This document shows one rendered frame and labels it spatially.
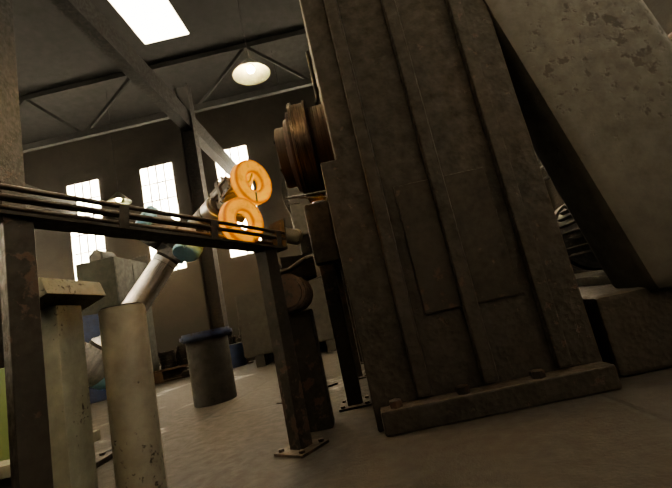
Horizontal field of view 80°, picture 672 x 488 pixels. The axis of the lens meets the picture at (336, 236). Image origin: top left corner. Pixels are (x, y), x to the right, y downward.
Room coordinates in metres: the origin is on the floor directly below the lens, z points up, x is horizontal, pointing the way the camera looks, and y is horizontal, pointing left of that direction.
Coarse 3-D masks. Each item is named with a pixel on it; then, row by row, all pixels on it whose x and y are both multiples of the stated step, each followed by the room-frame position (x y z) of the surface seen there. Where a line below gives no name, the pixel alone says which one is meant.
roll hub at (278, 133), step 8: (280, 128) 1.68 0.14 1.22; (280, 136) 1.64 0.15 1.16; (280, 144) 1.63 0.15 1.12; (280, 152) 1.64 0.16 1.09; (280, 160) 1.65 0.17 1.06; (288, 160) 1.65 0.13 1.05; (288, 168) 1.67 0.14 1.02; (288, 176) 1.70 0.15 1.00; (288, 184) 1.75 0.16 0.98; (296, 184) 1.76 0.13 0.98
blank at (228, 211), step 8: (232, 200) 1.19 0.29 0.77; (240, 200) 1.22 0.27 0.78; (248, 200) 1.24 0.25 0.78; (224, 208) 1.17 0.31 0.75; (232, 208) 1.19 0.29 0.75; (240, 208) 1.21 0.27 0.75; (248, 208) 1.24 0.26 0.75; (256, 208) 1.26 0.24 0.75; (224, 216) 1.16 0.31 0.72; (232, 216) 1.18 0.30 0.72; (248, 216) 1.25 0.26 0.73; (256, 216) 1.26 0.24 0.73; (248, 224) 1.26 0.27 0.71; (256, 224) 1.25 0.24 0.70; (224, 232) 1.18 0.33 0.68; (256, 232) 1.25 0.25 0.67; (240, 240) 1.19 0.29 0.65; (248, 240) 1.22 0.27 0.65; (256, 240) 1.24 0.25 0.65
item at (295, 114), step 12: (288, 108) 1.58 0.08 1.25; (300, 108) 1.59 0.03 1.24; (288, 120) 1.55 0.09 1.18; (300, 120) 1.55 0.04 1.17; (300, 132) 1.55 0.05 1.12; (300, 144) 1.55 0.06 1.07; (300, 156) 1.57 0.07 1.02; (300, 168) 1.58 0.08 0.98; (312, 168) 1.60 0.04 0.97; (312, 180) 1.64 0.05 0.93
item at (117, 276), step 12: (84, 264) 4.40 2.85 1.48; (96, 264) 4.40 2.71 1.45; (108, 264) 4.40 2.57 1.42; (120, 264) 4.50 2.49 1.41; (132, 264) 4.76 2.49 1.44; (144, 264) 5.04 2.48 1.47; (84, 276) 4.40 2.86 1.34; (96, 276) 4.40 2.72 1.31; (108, 276) 4.40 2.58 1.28; (120, 276) 4.48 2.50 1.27; (132, 276) 4.72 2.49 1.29; (108, 288) 4.40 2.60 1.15; (120, 288) 4.45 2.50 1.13; (108, 300) 4.40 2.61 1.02; (120, 300) 4.42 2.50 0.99; (84, 312) 4.40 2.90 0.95; (96, 312) 4.40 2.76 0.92; (156, 348) 5.07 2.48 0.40; (156, 360) 5.03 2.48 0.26
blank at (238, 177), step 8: (248, 160) 1.26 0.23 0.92; (232, 168) 1.24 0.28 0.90; (240, 168) 1.23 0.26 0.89; (248, 168) 1.26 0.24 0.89; (256, 168) 1.28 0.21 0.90; (232, 176) 1.22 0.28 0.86; (240, 176) 1.22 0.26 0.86; (256, 176) 1.30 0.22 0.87; (264, 176) 1.31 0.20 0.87; (232, 184) 1.23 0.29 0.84; (240, 184) 1.22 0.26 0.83; (248, 184) 1.25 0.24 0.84; (256, 184) 1.31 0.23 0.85; (264, 184) 1.30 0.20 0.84; (240, 192) 1.23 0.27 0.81; (248, 192) 1.24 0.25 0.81; (256, 192) 1.27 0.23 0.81; (264, 192) 1.30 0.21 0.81; (256, 200) 1.27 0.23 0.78; (264, 200) 1.29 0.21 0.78
